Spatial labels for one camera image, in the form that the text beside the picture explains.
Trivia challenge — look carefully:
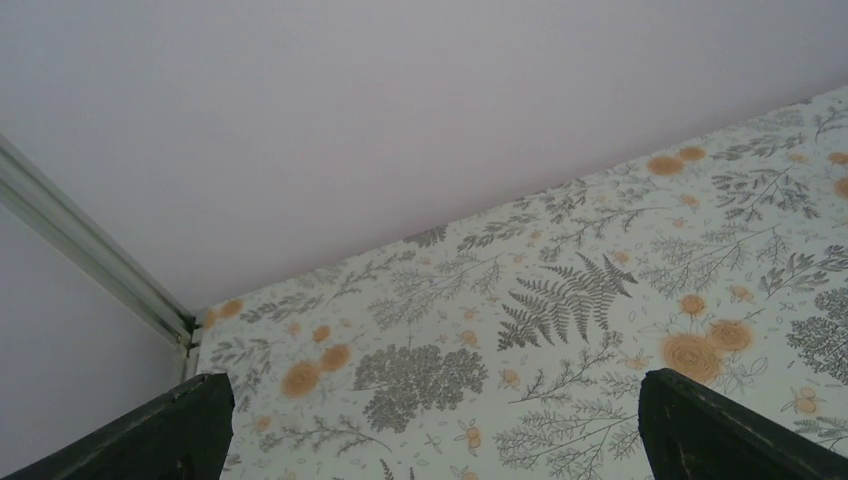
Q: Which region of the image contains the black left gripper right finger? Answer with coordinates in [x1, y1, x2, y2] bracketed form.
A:
[638, 368, 847, 479]

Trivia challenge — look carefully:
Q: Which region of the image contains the floral patterned table mat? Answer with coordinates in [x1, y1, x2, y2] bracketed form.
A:
[198, 88, 847, 479]

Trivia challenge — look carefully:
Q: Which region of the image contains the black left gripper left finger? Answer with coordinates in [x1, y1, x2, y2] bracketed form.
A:
[7, 373, 235, 479]

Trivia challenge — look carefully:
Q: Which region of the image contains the left aluminium corner post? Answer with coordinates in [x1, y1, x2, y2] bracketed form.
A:
[1, 137, 198, 380]

